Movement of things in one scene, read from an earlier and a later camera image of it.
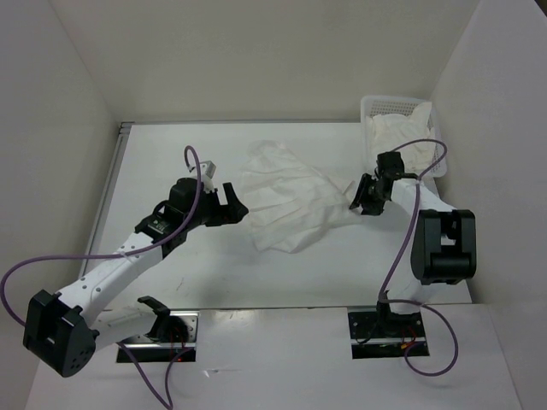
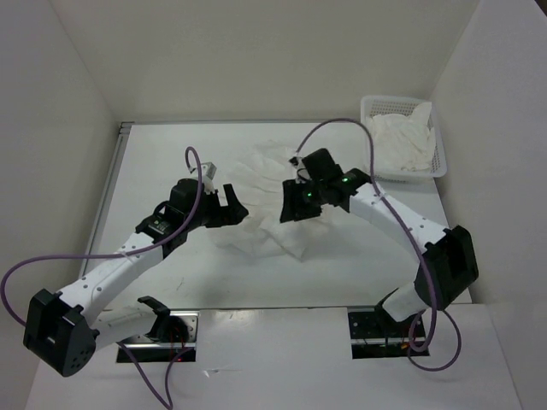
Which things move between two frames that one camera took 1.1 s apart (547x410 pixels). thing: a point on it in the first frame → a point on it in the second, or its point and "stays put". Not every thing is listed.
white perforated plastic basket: (375, 105) stays put
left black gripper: (226, 213) stays put
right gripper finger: (359, 199) → (291, 208)
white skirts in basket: (390, 131) stays put
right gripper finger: (363, 189) → (309, 209)
